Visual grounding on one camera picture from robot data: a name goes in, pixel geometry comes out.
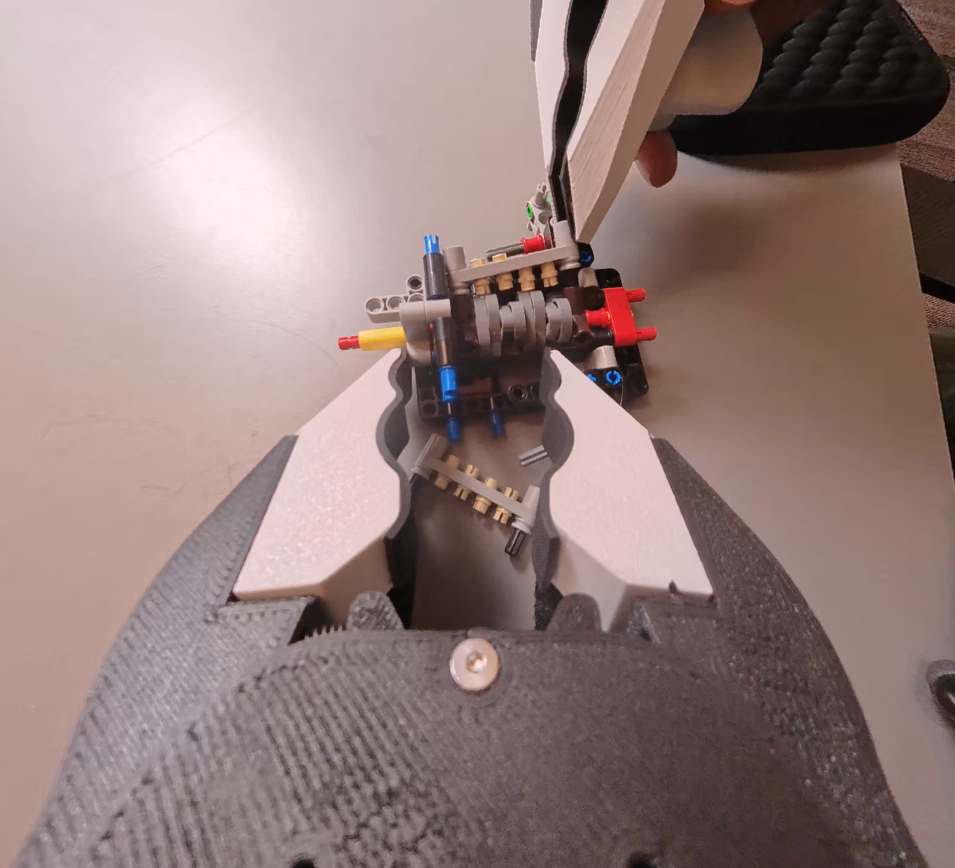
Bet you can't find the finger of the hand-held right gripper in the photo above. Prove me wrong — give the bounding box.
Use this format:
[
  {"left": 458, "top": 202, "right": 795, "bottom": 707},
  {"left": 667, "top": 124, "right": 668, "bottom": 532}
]
[
  {"left": 566, "top": 0, "right": 707, "bottom": 246},
  {"left": 530, "top": 0, "right": 599, "bottom": 221}
]

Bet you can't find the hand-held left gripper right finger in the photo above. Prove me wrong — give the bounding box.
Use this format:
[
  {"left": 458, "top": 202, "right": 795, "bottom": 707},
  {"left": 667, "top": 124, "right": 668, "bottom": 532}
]
[{"left": 533, "top": 350, "right": 715, "bottom": 632}]

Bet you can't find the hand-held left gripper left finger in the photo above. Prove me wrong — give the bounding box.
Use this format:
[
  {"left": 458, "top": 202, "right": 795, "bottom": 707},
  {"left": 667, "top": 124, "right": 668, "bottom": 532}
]
[{"left": 231, "top": 353, "right": 411, "bottom": 600}]

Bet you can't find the black chair armrest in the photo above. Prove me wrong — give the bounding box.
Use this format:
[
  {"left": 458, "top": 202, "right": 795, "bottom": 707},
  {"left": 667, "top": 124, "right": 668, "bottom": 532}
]
[
  {"left": 668, "top": 0, "right": 950, "bottom": 156},
  {"left": 925, "top": 659, "right": 955, "bottom": 716}
]

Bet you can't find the grey lego beam frame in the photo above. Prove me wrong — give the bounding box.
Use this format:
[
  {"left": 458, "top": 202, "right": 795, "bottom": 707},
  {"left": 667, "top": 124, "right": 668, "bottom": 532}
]
[
  {"left": 444, "top": 234, "right": 594, "bottom": 290},
  {"left": 409, "top": 435, "right": 549, "bottom": 557}
]

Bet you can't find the lego car chassis assembly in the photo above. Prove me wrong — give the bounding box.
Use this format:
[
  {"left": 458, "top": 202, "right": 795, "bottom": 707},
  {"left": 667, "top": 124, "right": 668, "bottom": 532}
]
[{"left": 337, "top": 185, "right": 659, "bottom": 468}]

